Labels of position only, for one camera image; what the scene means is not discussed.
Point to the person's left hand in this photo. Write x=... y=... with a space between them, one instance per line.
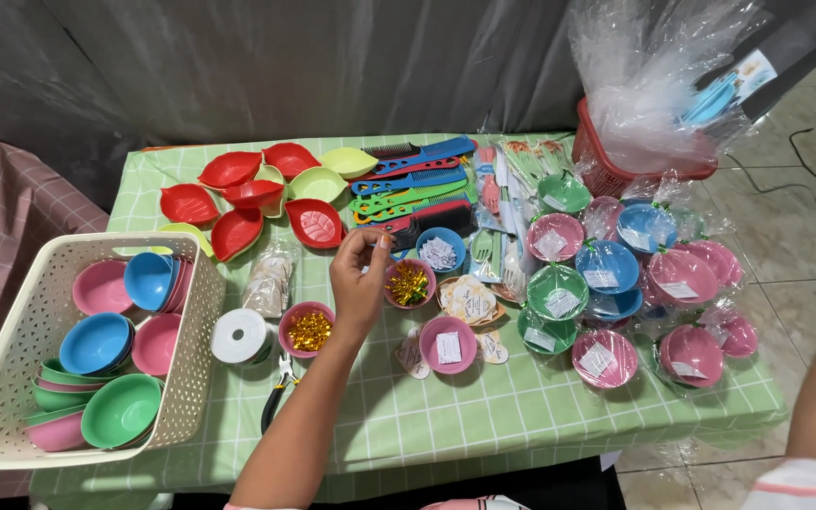
x=355 y=290

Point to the blue wrapped gift set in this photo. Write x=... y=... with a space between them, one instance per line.
x=712 y=99

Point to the white paper slips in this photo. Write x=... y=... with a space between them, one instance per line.
x=438 y=253

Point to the gold and green twist ties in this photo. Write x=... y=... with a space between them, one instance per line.
x=408 y=285

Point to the clear bag of tags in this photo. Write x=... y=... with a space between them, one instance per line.
x=270 y=283

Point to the stacks of unwrapped plastic bowls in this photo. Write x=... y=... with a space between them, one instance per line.
x=121 y=411

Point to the pile of leaf-shaped dishes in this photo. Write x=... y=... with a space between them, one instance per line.
x=234 y=170

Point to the pile of packed cutlery sets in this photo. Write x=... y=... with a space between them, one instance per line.
x=514 y=212

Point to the group of cellophane-wrapped bowls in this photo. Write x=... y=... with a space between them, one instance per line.
x=606 y=266

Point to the white ribbon spool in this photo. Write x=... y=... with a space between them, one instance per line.
x=238 y=334

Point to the green checkered tablecloth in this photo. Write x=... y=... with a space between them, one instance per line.
x=450 y=418

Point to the pink bowl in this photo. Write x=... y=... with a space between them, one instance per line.
x=287 y=340
x=429 y=290
x=468 y=347

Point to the red plastic basket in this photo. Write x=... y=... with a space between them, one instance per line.
x=592 y=173

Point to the cream perforated plastic basket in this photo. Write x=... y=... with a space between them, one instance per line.
x=199 y=340

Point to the pile of coloured combs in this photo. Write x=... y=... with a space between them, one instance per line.
x=408 y=184

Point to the blue bowl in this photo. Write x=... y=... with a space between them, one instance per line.
x=454 y=241

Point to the cream card tag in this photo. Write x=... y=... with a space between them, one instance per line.
x=411 y=358
x=493 y=347

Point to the pile of cream card tags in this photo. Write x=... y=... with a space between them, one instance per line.
x=472 y=301

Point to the white paper label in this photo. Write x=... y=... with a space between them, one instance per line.
x=449 y=348

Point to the bundle of clear cellophane bags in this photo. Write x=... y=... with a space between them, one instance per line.
x=634 y=92

